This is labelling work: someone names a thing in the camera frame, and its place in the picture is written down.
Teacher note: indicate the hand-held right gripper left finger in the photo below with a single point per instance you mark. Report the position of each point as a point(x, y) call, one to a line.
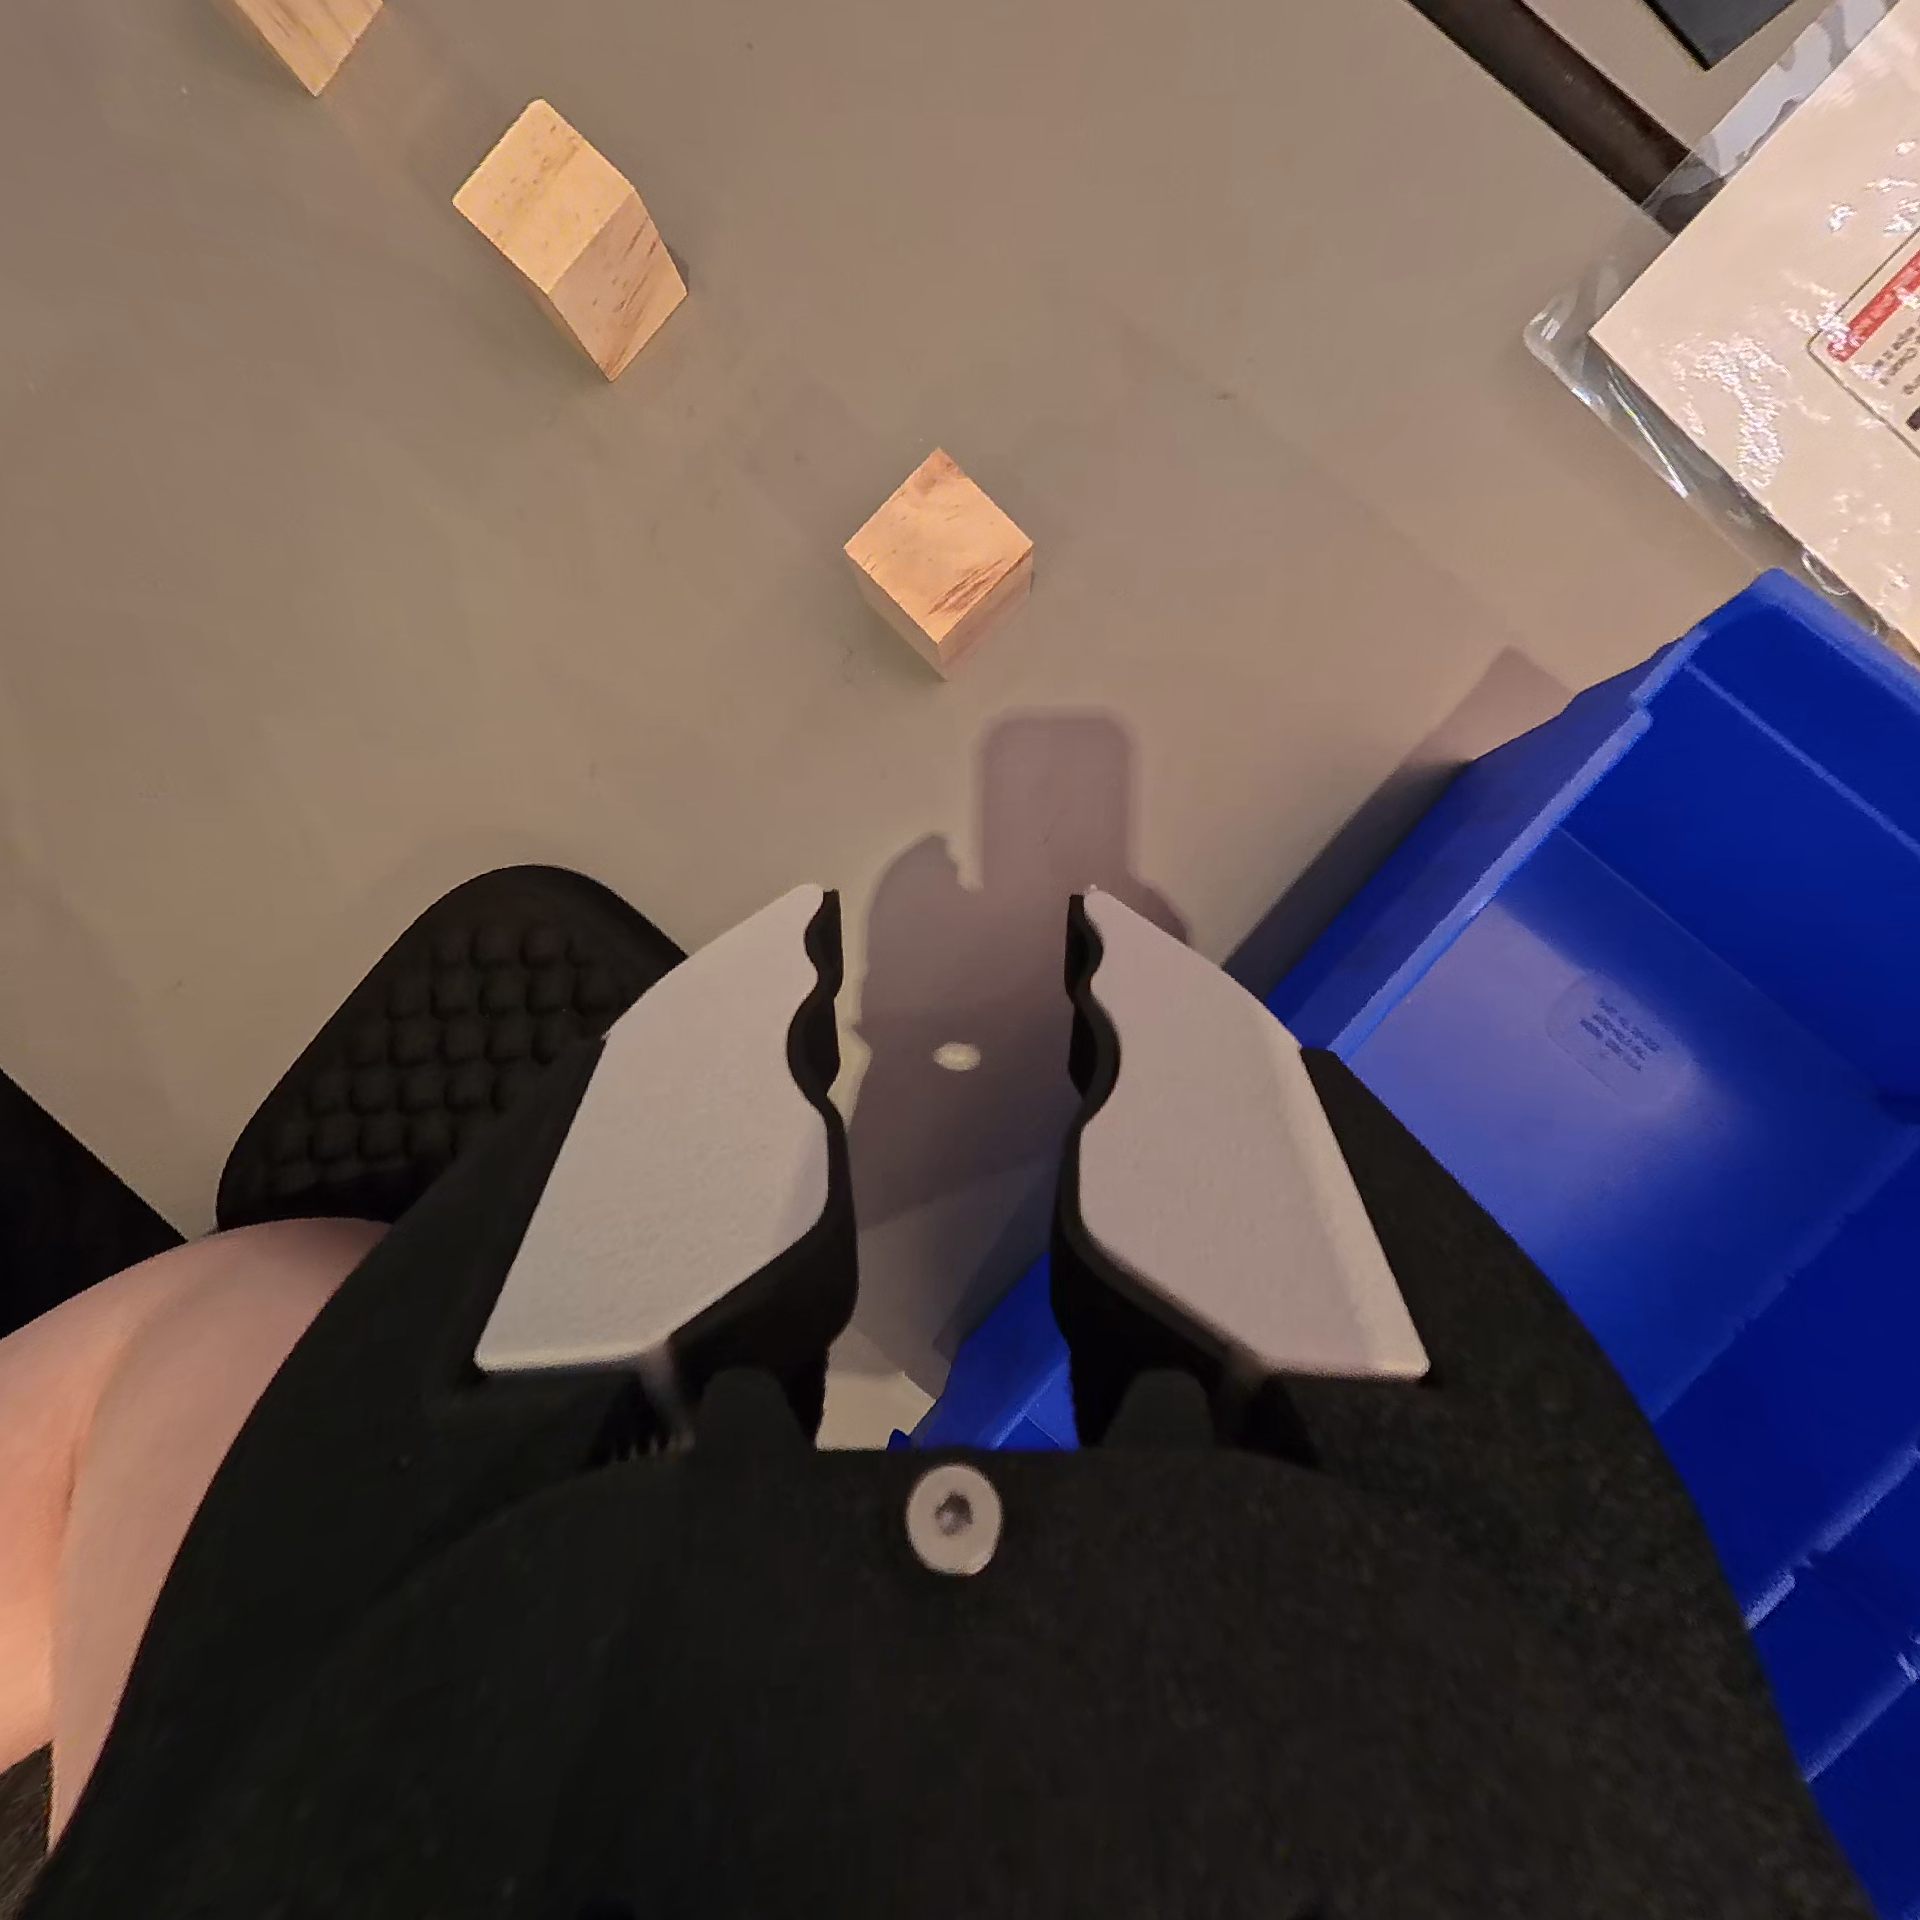
point(661, 1201)

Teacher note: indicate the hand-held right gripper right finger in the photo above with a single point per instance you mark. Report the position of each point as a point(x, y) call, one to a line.
point(1234, 1201)

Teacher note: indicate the blue plastic bin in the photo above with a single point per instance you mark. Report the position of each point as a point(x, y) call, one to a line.
point(1650, 1121)

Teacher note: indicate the wooden cube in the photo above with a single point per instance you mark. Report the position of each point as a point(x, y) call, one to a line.
point(941, 548)
point(564, 213)
point(308, 34)

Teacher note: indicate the black textured cushion pad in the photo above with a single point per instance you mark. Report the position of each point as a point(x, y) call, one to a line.
point(421, 1049)

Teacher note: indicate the person's leg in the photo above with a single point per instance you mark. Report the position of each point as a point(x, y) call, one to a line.
point(151, 1472)

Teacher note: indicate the laminated paper sheet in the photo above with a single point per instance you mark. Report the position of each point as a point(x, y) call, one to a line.
point(1770, 375)

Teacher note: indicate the black rectangular desk plate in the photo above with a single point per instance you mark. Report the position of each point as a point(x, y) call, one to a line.
point(1716, 25)

